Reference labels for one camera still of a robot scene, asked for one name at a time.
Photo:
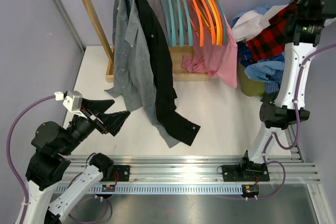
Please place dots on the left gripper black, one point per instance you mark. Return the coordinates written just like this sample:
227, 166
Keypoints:
112, 121

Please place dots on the teal plastic hanger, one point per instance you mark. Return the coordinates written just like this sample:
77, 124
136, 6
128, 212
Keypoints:
166, 21

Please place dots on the red black plaid shirt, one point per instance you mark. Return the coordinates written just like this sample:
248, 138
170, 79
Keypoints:
270, 42

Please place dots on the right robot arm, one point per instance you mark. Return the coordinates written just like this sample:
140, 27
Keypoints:
295, 31

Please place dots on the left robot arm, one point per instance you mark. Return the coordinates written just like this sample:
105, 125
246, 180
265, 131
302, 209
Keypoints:
47, 166

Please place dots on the grey shirt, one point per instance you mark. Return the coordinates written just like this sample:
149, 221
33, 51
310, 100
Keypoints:
133, 77

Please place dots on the pink shirt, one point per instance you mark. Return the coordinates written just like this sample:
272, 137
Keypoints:
216, 61

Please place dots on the light blue shirt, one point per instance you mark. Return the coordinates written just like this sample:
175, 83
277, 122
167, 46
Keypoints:
265, 69

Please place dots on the white shirt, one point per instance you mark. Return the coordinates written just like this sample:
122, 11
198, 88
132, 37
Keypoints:
253, 22

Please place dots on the blue checked shirt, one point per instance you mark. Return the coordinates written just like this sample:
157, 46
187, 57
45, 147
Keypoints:
245, 59

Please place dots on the olive green laundry basket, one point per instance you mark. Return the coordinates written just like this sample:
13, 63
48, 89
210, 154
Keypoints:
249, 87

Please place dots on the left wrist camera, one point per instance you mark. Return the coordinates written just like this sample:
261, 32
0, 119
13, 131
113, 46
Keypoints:
71, 100

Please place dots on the aluminium rail base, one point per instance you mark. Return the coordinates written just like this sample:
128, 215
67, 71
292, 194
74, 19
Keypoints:
201, 175

